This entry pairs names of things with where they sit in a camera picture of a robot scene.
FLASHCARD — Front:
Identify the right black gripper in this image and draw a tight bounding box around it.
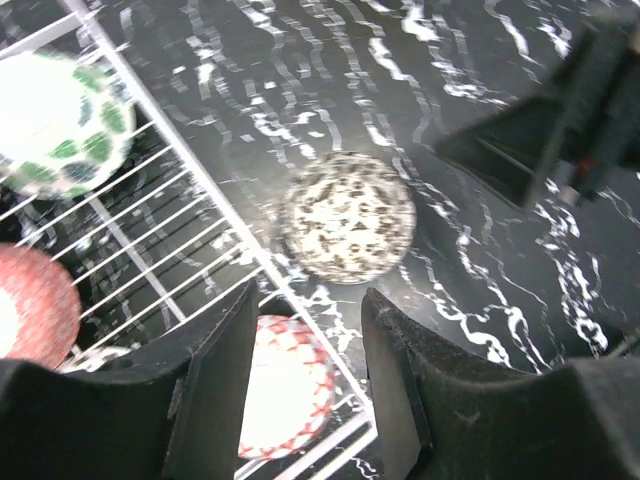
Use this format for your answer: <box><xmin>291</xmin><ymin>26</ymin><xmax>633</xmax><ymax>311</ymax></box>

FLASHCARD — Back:
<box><xmin>434</xmin><ymin>19</ymin><xmax>639</xmax><ymax>209</ymax></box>

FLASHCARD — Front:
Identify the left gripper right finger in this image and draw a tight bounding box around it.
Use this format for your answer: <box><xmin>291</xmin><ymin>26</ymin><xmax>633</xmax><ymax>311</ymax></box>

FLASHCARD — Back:
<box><xmin>361</xmin><ymin>288</ymin><xmax>431</xmax><ymax>479</ymax></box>

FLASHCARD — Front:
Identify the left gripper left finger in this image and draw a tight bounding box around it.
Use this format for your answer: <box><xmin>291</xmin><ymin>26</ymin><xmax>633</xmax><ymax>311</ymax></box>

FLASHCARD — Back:
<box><xmin>161</xmin><ymin>280</ymin><xmax>258</xmax><ymax>479</ymax></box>

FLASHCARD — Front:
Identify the red lattice white bowl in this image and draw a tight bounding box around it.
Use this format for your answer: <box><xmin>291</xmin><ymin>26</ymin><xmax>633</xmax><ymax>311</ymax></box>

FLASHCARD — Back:
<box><xmin>238</xmin><ymin>315</ymin><xmax>336</xmax><ymax>460</ymax></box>

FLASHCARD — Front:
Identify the brown leaf pattern bowl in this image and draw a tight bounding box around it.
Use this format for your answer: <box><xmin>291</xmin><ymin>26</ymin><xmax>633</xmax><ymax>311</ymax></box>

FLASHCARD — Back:
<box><xmin>281</xmin><ymin>151</ymin><xmax>417</xmax><ymax>284</ymax></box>

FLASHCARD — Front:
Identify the pink patterned bowl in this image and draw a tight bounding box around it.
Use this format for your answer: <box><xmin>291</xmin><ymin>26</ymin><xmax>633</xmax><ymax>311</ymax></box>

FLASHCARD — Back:
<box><xmin>1</xmin><ymin>243</ymin><xmax>82</xmax><ymax>369</ymax></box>

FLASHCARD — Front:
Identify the green spotted white bowl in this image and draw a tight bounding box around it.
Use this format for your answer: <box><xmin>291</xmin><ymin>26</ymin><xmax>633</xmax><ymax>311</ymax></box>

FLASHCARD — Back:
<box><xmin>1</xmin><ymin>50</ymin><xmax>136</xmax><ymax>200</ymax></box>

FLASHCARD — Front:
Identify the white wire dish rack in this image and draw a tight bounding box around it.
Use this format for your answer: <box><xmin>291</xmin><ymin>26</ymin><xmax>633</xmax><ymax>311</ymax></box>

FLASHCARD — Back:
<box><xmin>0</xmin><ymin>0</ymin><xmax>379</xmax><ymax>480</ymax></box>

